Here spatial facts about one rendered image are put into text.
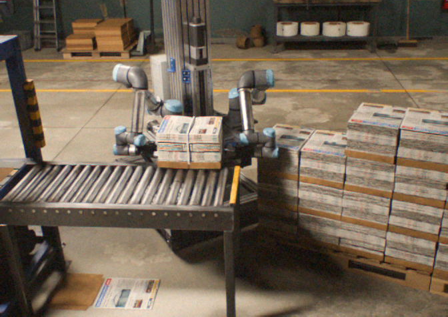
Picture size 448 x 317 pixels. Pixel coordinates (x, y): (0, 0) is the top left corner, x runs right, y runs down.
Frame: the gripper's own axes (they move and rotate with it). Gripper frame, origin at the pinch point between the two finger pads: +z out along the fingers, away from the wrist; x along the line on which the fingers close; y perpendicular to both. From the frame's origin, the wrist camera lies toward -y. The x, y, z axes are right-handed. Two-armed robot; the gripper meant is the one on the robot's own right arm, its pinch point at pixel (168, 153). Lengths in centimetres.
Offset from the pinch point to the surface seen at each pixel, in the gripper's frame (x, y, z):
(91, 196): -55, -2, -32
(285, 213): 6, -46, 76
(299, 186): 3, -23, 85
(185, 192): -49, -1, 20
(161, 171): -24.6, -0.8, 0.6
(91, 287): -35, -80, -49
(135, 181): -36.6, -1.2, -12.2
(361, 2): 588, 19, 210
